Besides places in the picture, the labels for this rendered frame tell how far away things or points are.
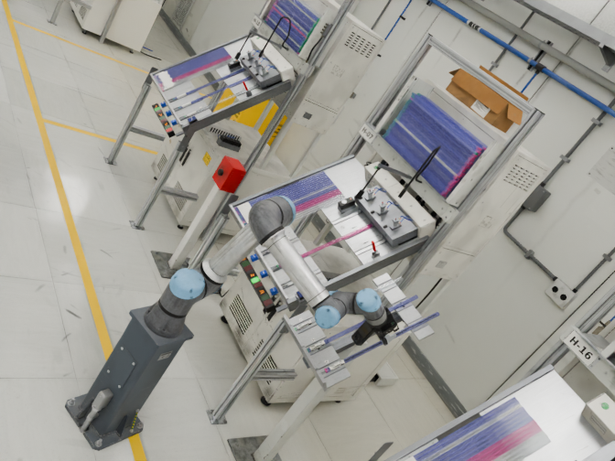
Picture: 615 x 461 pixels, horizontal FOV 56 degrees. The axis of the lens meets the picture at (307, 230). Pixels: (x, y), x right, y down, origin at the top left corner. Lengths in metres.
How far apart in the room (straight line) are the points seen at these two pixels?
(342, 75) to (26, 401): 2.53
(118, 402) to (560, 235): 2.79
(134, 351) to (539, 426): 1.45
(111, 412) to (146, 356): 0.32
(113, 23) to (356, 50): 3.51
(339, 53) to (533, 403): 2.34
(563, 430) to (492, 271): 2.06
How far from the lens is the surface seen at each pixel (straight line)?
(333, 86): 3.78
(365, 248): 2.62
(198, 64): 4.00
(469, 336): 4.18
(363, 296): 1.95
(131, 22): 6.72
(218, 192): 3.29
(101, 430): 2.51
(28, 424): 2.49
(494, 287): 4.11
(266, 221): 1.89
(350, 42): 3.70
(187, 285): 2.08
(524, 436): 2.18
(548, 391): 2.29
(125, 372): 2.31
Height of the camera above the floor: 1.90
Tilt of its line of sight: 22 degrees down
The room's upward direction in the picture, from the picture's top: 35 degrees clockwise
